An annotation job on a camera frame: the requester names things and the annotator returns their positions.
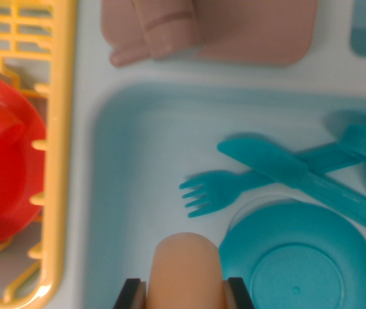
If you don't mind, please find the teal plastic knife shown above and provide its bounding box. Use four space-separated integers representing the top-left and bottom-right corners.
217 138 366 230

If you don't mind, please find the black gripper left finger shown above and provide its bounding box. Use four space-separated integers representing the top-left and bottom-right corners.
113 278 148 309

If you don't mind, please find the yellow plastic dish rack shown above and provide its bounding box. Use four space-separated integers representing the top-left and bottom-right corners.
0 0 78 305

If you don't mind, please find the cream toy detergent bottle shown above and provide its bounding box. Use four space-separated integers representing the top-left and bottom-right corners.
146 232 226 309

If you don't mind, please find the teal plastic fork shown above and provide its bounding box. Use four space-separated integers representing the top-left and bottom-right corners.
178 141 364 219

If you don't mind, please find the teal plastic plate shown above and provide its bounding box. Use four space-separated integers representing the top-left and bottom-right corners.
218 198 366 309

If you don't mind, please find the red plastic plate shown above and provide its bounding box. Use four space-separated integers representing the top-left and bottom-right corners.
0 73 48 246

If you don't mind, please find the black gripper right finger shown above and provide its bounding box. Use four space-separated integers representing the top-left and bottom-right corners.
224 277 256 309

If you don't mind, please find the light blue toy sink unit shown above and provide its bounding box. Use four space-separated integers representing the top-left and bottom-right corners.
0 0 366 309

